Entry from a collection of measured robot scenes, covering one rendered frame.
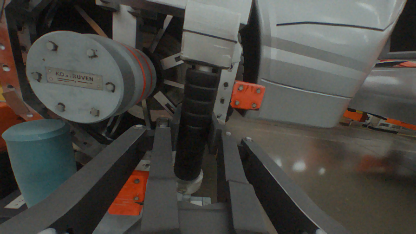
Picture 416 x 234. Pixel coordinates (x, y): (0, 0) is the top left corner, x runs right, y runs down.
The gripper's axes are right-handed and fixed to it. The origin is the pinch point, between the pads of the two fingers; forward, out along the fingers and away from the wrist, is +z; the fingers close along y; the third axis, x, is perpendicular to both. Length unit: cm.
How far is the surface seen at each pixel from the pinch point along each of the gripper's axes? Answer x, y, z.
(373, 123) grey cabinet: -62, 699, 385
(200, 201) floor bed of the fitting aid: -75, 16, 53
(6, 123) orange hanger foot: -21, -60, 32
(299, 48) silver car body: 20, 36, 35
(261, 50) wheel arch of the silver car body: 16.6, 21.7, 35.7
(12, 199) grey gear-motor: -40, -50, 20
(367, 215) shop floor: -83, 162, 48
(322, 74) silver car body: 14, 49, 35
